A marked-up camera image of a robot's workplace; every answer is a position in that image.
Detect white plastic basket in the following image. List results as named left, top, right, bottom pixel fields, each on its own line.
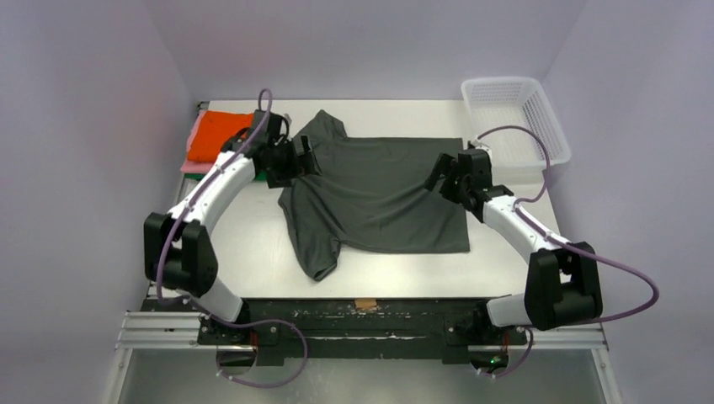
left=461, top=77, right=572, bottom=170

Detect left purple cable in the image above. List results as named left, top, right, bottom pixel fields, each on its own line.
left=155, top=88, right=309, bottom=390

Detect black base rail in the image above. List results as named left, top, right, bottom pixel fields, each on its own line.
left=141, top=298, right=527, bottom=366

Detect folded pink t-shirt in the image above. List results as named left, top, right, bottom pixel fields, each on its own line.
left=180, top=111, right=221, bottom=173

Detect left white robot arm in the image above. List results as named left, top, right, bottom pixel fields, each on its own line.
left=143, top=109, right=321, bottom=344

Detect folded green t-shirt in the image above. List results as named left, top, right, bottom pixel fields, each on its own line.
left=183, top=172, right=266, bottom=182

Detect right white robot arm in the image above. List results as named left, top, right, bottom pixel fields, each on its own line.
left=424, top=148, right=603, bottom=343

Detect dark grey t-shirt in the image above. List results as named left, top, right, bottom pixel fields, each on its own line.
left=278, top=110, right=470, bottom=281

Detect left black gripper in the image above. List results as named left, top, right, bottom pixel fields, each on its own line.
left=265, top=135, right=322, bottom=190

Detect brown tape piece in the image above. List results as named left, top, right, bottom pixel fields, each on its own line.
left=354, top=298, right=379, bottom=312

